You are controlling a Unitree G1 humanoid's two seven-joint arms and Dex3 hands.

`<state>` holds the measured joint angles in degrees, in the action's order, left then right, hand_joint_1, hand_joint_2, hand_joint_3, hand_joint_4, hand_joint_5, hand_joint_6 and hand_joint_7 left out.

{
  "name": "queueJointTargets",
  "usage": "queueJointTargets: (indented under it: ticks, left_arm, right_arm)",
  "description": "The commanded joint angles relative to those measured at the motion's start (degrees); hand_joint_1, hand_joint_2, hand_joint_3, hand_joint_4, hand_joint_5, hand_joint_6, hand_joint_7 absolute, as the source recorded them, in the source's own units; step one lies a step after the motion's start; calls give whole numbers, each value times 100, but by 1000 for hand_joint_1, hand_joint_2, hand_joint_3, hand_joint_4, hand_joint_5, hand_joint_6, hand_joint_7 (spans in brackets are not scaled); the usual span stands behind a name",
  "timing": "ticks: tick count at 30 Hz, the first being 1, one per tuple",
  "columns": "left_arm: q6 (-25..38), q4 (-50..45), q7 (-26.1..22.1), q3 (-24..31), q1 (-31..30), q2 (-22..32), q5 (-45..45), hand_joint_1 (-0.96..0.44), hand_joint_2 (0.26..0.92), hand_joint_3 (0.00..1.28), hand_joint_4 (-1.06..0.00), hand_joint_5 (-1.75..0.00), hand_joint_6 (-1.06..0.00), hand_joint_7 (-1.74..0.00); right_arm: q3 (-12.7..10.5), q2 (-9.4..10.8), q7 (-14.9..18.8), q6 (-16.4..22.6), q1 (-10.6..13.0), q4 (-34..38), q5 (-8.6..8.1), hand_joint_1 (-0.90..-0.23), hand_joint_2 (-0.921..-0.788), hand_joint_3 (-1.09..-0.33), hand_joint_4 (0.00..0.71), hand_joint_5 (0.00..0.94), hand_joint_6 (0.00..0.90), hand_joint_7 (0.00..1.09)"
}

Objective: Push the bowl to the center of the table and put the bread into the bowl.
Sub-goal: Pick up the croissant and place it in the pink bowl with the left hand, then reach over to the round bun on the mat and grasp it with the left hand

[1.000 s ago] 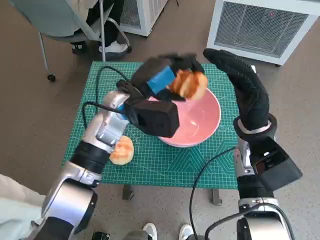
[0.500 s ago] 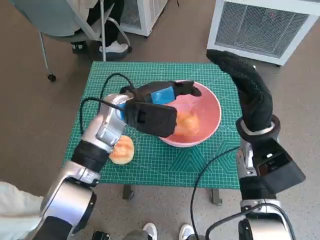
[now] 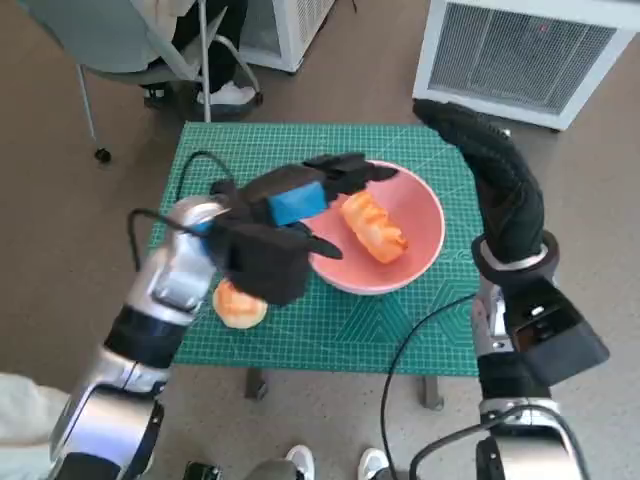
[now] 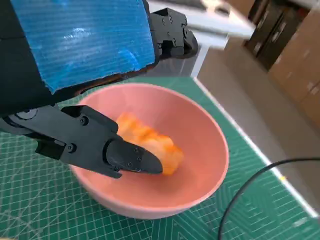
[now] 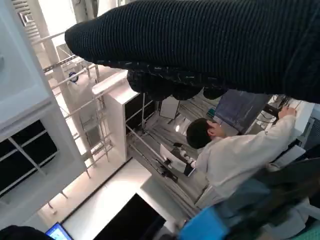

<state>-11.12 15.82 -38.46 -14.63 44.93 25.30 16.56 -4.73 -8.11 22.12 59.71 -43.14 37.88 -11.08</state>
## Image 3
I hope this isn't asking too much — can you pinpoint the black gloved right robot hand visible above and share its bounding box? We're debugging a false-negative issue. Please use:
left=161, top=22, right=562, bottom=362
left=412, top=98, right=546, bottom=264

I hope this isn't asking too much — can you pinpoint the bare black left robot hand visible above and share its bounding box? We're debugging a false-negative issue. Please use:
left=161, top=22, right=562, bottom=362
left=209, top=152, right=401, bottom=261

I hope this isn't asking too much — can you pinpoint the long toy bread loaf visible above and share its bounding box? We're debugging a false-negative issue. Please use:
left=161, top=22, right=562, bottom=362
left=340, top=192, right=410, bottom=265

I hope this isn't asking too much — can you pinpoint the pink bowl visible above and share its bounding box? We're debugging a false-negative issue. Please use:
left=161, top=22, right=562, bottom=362
left=307, top=159, right=446, bottom=296

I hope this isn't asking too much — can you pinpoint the round toy bread bun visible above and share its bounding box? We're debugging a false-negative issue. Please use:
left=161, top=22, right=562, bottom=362
left=212, top=279, right=269, bottom=330

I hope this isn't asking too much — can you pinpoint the green cutting mat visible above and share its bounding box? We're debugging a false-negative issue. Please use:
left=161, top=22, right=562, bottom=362
left=149, top=121, right=481, bottom=377

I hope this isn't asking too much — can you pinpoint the large white vented cabinet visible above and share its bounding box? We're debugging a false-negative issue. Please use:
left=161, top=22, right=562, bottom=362
left=412, top=0, right=640, bottom=132

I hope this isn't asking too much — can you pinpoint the small white vented cabinet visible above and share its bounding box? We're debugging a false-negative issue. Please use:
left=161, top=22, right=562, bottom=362
left=239, top=0, right=341, bottom=74

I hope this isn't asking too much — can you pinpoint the seated person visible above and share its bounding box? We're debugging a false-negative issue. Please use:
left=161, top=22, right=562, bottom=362
left=142, top=0, right=264, bottom=109

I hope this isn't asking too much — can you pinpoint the black table leg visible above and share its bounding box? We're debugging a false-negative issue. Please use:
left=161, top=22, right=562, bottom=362
left=423, top=375, right=446, bottom=411
left=245, top=367, right=271, bottom=400

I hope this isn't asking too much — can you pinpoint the grey chair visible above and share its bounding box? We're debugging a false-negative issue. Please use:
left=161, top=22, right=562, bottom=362
left=19, top=0, right=264, bottom=164

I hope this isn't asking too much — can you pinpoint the white left robot foot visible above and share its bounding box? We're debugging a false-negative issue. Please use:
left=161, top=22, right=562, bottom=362
left=285, top=443, right=316, bottom=480

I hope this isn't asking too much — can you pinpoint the white robot foot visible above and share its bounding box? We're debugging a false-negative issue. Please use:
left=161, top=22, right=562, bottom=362
left=285, top=443, right=316, bottom=480
left=359, top=448, right=387, bottom=480

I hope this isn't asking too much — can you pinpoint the white right robot foot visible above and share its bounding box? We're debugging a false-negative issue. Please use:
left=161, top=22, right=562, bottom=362
left=359, top=448, right=387, bottom=480

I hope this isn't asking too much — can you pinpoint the small black box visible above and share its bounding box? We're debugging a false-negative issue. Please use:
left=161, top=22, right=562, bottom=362
left=184, top=460, right=224, bottom=480

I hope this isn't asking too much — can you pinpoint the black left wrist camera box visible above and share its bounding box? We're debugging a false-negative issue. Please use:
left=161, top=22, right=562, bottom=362
left=208, top=222, right=314, bottom=307

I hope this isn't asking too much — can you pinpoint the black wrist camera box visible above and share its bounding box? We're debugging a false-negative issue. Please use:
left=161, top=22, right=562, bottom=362
left=504, top=272, right=611, bottom=386
left=208, top=222, right=314, bottom=307

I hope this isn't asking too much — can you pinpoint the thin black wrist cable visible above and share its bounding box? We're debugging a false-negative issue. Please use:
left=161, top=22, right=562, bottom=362
left=177, top=151, right=236, bottom=201

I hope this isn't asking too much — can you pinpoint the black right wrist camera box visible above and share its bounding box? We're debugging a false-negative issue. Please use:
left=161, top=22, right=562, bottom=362
left=504, top=272, right=611, bottom=386

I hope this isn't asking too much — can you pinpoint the black forearm cable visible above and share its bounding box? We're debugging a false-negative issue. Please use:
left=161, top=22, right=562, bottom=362
left=127, top=209, right=201, bottom=274

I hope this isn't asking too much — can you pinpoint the long black cable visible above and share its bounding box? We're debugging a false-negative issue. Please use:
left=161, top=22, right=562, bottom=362
left=380, top=292, right=476, bottom=480

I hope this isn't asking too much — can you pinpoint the black cable loop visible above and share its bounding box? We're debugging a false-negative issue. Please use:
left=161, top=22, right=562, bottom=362
left=409, top=399, right=596, bottom=480

